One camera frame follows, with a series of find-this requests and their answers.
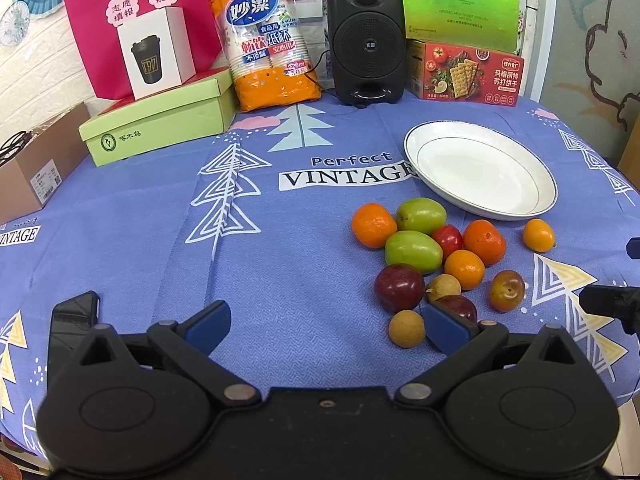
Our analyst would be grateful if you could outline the dark red plum small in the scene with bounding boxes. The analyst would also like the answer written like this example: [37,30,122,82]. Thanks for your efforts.
[437,295,477,323]

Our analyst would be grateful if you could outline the red-yellow plum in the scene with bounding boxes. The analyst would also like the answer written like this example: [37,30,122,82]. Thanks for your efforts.
[489,270,525,312]

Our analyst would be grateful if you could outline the dark red plum large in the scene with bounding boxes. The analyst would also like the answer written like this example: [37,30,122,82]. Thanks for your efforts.
[374,263,425,315]

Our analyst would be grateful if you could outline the tan longan lower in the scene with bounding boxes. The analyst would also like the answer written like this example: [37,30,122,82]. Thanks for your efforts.
[387,310,425,349]

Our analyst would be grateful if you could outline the tan longan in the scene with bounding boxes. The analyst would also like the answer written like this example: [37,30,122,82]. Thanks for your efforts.
[387,310,425,349]
[425,274,462,302]

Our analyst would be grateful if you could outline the tan longan upper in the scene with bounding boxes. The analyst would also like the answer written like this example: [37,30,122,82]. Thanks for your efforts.
[425,274,462,302]

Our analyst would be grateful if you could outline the orange tangerine lower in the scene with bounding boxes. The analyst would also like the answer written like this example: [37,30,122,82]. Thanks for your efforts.
[444,249,486,290]

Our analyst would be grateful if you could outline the orange tangerine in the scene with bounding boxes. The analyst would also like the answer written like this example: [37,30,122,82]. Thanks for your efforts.
[463,219,506,266]
[444,249,486,290]
[352,203,397,249]

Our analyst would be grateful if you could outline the small red tomato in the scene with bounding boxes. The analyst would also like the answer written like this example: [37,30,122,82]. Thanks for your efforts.
[431,224,464,261]

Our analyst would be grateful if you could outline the small yellow-orange kumquat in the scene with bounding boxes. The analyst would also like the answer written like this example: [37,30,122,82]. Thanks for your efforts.
[523,218,555,254]

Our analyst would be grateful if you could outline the green jujube lower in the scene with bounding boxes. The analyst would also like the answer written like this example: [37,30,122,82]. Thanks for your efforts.
[385,231,444,275]

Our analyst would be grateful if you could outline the green jujube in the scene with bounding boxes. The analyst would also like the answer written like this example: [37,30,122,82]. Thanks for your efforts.
[385,231,444,275]
[396,197,447,235]

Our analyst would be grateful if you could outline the orange tangerine right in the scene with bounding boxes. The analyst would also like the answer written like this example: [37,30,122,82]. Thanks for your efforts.
[463,219,506,266]

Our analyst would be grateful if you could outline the black phone on table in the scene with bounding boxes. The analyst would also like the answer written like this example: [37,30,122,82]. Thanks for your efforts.
[47,290,100,387]

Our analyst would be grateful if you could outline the green jujube upper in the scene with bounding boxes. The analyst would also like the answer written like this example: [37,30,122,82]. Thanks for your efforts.
[396,197,447,235]

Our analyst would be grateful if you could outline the blue patterned tablecloth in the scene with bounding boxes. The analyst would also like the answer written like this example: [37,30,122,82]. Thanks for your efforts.
[1,96,639,452]

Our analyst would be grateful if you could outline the orange tangerine left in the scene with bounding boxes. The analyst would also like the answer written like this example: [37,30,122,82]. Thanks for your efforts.
[352,203,397,249]

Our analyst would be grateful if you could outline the white ceramic plate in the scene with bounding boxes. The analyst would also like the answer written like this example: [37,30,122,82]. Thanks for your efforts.
[404,120,558,221]

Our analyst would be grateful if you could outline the brown cardboard box left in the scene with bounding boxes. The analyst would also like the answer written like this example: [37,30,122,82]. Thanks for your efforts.
[0,102,90,223]

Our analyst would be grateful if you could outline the light green shoe box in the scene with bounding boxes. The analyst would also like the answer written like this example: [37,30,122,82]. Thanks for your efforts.
[79,68,239,166]

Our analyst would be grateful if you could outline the red cracker box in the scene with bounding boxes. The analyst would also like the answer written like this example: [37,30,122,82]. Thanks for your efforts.
[407,39,524,106]

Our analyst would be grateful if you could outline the white coffee cup box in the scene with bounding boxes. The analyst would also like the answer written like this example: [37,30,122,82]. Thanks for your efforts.
[117,6,196,100]

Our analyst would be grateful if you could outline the orange paper cup package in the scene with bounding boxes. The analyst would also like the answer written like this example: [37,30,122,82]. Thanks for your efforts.
[210,0,321,112]

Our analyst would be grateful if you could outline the large green gift box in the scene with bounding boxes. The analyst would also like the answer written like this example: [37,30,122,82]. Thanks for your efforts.
[402,0,520,52]

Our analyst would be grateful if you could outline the black speaker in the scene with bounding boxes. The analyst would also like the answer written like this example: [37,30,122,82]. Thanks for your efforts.
[326,0,407,106]

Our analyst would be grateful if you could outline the pink paper bag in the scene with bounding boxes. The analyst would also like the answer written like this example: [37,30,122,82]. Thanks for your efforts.
[63,0,221,100]

